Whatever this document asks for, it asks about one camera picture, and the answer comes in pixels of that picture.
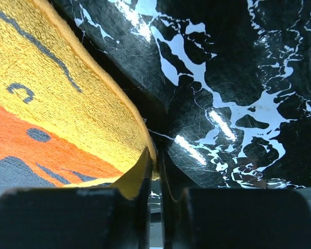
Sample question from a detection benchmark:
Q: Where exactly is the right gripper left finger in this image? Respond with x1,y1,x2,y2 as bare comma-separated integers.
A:
0,149,152,248

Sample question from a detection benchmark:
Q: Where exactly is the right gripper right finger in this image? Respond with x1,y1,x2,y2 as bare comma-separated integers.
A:
158,151,311,248

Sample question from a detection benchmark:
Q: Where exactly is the orange grey towel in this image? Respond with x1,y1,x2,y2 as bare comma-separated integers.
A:
0,1,156,195

